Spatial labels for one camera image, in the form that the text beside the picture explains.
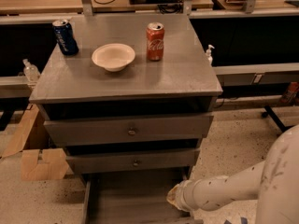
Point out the yellow foam-covered gripper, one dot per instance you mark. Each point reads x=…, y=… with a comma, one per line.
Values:
x=184, y=195

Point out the grey bottom drawer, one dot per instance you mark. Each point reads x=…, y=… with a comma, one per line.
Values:
x=133, y=197

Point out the grey drawer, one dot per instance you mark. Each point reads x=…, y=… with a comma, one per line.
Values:
x=133, y=197
x=129, y=161
x=80, y=132

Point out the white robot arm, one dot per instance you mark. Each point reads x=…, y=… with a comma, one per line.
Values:
x=273, y=183

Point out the grey middle drawer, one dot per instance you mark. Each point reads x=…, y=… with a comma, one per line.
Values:
x=129, y=161

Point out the grey wooden drawer cabinet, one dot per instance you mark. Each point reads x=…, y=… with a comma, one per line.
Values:
x=181, y=83

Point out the grey top drawer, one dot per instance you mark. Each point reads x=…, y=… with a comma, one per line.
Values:
x=80, y=132

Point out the black stand leg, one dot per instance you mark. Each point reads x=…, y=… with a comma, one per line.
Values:
x=268, y=112

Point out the brown cardboard box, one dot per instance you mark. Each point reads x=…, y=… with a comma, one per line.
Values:
x=30, y=146

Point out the orange bottle on floor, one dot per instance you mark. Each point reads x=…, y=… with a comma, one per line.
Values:
x=289, y=93

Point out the white pump dispenser bottle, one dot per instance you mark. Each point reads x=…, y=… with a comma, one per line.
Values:
x=209, y=53

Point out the white ceramic bowl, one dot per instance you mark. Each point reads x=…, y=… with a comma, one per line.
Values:
x=113, y=57

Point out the red cola can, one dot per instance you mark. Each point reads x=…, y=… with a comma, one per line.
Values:
x=155, y=41

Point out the clear plastic bottle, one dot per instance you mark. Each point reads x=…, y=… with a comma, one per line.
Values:
x=30, y=71

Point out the blue soda can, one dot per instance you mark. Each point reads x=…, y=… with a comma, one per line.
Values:
x=65, y=38

